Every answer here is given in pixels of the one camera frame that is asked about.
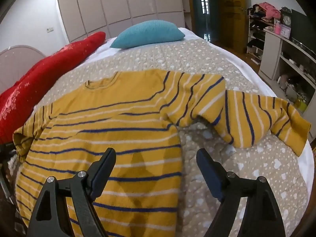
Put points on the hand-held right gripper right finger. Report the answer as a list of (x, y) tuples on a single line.
[(209, 170)]

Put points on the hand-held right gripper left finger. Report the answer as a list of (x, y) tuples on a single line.
[(95, 190)]

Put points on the yellow striped sweater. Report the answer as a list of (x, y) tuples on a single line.
[(111, 118)]

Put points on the pink clothes pile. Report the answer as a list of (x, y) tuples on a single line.
[(270, 11)]

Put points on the beige dotted quilted blanket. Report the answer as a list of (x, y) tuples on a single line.
[(197, 59)]

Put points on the yellow-green container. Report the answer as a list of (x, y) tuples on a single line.
[(301, 105)]

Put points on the red patterned pillow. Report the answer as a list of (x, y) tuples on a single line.
[(49, 74)]

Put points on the white shelf unit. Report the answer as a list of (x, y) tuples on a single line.
[(271, 54)]

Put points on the cluttered shoe rack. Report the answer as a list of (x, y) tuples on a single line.
[(255, 39)]

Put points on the teal pillow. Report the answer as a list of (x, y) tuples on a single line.
[(148, 33)]

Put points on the pale rounded headboard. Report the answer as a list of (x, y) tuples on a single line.
[(17, 59)]

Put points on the wooden door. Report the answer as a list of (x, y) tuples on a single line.
[(234, 17)]

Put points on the pink bottle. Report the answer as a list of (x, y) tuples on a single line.
[(277, 28)]

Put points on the small bright window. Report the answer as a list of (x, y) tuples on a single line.
[(204, 4)]

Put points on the dark table clock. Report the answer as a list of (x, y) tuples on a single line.
[(286, 18)]

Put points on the black television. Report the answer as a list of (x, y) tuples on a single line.
[(303, 27)]

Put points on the glossy beige wardrobe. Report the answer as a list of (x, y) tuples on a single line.
[(111, 5)]

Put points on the wall light switch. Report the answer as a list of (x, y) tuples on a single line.
[(50, 29)]

